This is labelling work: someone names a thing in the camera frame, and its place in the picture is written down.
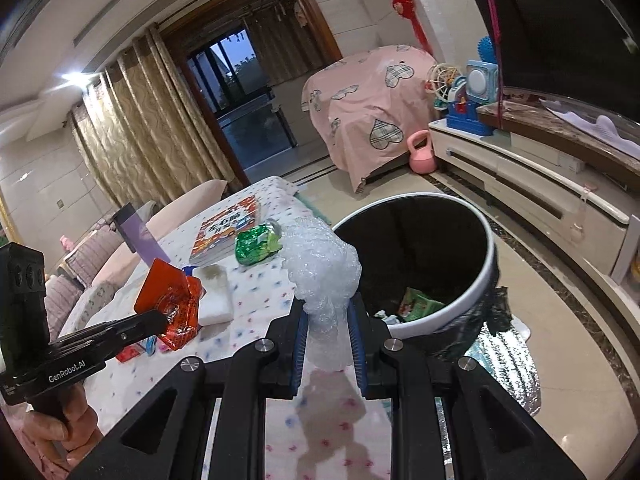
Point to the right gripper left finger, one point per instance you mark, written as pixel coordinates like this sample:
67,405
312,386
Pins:
206,420

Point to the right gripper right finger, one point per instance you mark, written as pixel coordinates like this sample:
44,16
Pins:
450,420

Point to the white foam block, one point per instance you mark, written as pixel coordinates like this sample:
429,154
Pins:
215,306

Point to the orange foil snack bag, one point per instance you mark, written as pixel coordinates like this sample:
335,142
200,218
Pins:
176,296

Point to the white bubble wrap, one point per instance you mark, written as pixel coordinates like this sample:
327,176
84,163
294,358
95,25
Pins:
326,272

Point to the green paper box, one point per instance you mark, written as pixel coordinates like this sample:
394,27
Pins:
415,305

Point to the white trash bin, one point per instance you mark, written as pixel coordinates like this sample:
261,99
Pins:
440,246

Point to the person's left hand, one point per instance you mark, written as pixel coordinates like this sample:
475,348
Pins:
60,446

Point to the striped pink cushion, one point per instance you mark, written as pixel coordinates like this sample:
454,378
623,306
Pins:
90,255

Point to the pink sofa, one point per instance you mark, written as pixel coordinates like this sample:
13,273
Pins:
69,305

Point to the purple water bottle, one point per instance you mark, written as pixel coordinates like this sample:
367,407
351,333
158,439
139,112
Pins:
137,236

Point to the white dotted tablecloth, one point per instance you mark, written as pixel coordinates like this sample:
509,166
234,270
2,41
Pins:
328,431

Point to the orange children's book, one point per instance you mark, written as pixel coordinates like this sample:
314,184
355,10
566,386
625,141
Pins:
217,234

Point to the green foil snack bag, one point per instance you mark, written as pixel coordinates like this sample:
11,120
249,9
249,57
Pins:
256,244

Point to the white TV cabinet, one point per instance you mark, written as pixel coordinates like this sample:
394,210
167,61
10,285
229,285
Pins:
583,212

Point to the pink kettlebell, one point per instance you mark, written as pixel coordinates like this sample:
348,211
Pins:
422,159

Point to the gold curtain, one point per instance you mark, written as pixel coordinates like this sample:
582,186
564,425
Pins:
141,133

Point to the blue toy set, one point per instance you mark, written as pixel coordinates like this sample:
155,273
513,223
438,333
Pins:
459,94

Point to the pink heart-pattern cover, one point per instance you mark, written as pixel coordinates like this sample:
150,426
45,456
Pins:
365,107

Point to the black television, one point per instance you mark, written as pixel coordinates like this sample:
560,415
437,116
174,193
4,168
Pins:
587,50

